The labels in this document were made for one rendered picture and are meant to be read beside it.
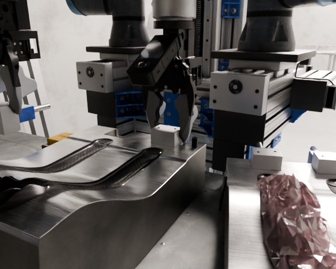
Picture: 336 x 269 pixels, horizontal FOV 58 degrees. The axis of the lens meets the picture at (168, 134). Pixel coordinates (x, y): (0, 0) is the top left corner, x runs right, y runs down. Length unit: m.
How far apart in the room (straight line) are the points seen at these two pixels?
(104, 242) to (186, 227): 0.18
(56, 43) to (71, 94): 0.50
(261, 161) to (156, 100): 0.22
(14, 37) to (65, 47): 2.51
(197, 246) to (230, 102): 0.40
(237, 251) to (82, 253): 0.15
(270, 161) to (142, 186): 0.24
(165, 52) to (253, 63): 0.38
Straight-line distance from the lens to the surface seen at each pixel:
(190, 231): 0.48
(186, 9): 0.53
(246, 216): 0.36
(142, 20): 1.13
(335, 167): 0.59
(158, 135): 0.56
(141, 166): 0.49
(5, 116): 0.64
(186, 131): 0.55
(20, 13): 0.67
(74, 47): 3.20
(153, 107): 0.57
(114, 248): 0.37
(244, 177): 0.53
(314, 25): 7.44
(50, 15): 3.06
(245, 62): 0.84
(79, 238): 0.31
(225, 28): 1.10
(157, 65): 0.47
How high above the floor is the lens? 1.08
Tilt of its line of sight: 18 degrees down
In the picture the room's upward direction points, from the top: straight up
